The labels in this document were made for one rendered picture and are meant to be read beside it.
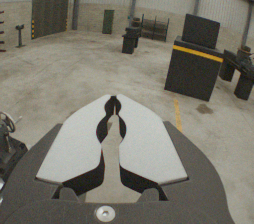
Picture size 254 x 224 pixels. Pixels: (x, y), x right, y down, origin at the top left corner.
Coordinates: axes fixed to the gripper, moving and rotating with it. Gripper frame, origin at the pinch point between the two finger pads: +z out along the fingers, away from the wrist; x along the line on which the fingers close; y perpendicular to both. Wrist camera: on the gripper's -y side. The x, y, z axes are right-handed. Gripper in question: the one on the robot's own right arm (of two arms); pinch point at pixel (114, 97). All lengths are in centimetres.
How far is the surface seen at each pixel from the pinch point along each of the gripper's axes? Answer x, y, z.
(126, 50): 20, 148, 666
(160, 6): 304, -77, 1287
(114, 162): -12, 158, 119
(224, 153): 159, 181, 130
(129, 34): 35, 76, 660
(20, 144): -62, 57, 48
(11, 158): -63, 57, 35
